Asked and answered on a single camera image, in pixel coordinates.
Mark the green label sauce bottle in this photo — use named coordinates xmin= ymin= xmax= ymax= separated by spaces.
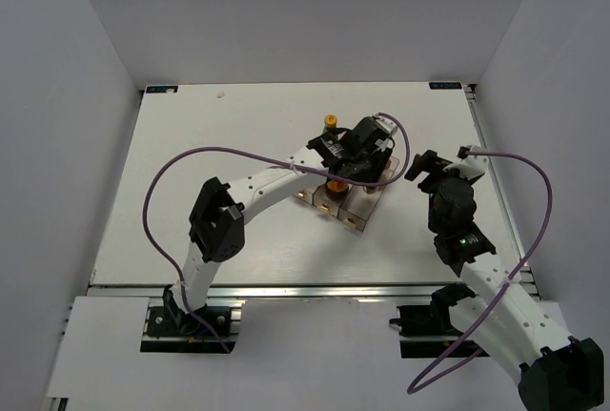
xmin=323 ymin=114 xmax=338 ymax=134

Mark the red lid jar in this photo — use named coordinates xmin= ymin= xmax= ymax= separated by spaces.
xmin=325 ymin=180 xmax=350 ymax=202

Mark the black cap spice bottle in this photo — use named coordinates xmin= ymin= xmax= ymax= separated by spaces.
xmin=362 ymin=186 xmax=377 ymax=195

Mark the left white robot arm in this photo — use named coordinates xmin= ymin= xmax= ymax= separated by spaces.
xmin=163 ymin=114 xmax=397 ymax=335

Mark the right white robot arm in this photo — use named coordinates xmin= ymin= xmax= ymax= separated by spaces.
xmin=394 ymin=146 xmax=604 ymax=410

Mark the clear three-slot organizer tray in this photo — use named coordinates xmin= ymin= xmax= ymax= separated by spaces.
xmin=295 ymin=185 xmax=385 ymax=232

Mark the blue corner label right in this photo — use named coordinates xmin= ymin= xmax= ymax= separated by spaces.
xmin=428 ymin=81 xmax=463 ymax=91

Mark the blue corner label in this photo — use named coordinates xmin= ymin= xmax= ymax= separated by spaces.
xmin=144 ymin=85 xmax=178 ymax=94
xmin=428 ymin=81 xmax=463 ymax=91

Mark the blue corner label left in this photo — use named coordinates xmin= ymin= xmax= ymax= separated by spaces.
xmin=144 ymin=85 xmax=178 ymax=94

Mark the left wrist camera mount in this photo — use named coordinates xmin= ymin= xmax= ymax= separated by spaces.
xmin=372 ymin=113 xmax=398 ymax=151

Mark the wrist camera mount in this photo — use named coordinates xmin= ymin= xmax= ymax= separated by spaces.
xmin=372 ymin=113 xmax=398 ymax=151
xmin=443 ymin=145 xmax=489 ymax=184

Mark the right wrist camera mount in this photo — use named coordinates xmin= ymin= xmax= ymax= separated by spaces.
xmin=443 ymin=145 xmax=489 ymax=184

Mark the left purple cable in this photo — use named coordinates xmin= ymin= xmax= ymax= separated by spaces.
xmin=142 ymin=112 xmax=413 ymax=353

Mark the purple cable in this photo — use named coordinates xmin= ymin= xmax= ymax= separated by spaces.
xmin=142 ymin=112 xmax=413 ymax=353
xmin=407 ymin=145 xmax=555 ymax=396

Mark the aluminium table rail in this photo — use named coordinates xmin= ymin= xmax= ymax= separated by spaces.
xmin=85 ymin=267 xmax=542 ymax=301

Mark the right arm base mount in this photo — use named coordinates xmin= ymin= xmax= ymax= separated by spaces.
xmin=389 ymin=283 xmax=476 ymax=360

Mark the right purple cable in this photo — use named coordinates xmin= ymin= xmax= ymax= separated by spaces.
xmin=407 ymin=145 xmax=555 ymax=396

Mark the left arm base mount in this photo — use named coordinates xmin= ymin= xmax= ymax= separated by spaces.
xmin=140 ymin=285 xmax=239 ymax=355

